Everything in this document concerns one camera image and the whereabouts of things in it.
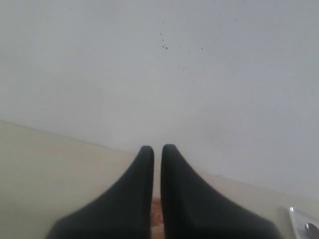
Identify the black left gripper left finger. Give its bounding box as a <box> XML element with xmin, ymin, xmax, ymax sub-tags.
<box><xmin>47</xmin><ymin>146</ymin><xmax>154</xmax><ymax>239</ymax></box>

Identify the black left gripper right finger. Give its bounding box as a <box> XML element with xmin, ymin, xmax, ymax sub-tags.
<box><xmin>160</xmin><ymin>144</ymin><xmax>281</xmax><ymax>239</ymax></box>

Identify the tan teddy bear striped shirt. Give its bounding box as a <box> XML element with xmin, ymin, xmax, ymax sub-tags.
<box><xmin>151</xmin><ymin>197</ymin><xmax>164</xmax><ymax>239</ymax></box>

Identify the white rectangular plastic tray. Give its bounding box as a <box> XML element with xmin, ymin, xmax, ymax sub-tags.
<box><xmin>289</xmin><ymin>207</ymin><xmax>319</xmax><ymax>239</ymax></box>

